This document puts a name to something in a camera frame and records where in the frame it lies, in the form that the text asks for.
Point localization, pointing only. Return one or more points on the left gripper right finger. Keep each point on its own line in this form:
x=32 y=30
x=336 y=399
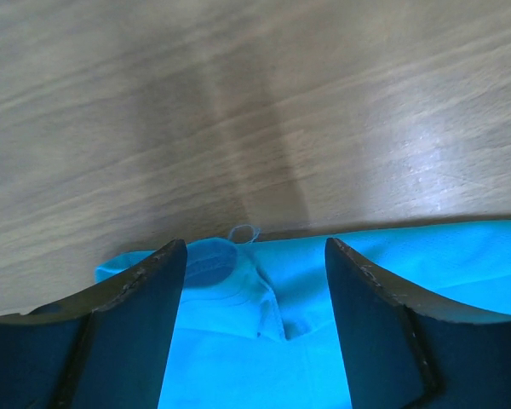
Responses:
x=407 y=347

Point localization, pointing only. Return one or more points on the teal t shirt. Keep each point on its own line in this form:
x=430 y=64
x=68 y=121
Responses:
x=255 y=326

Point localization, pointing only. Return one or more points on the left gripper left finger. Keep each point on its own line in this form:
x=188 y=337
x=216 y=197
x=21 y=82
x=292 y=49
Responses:
x=104 y=347

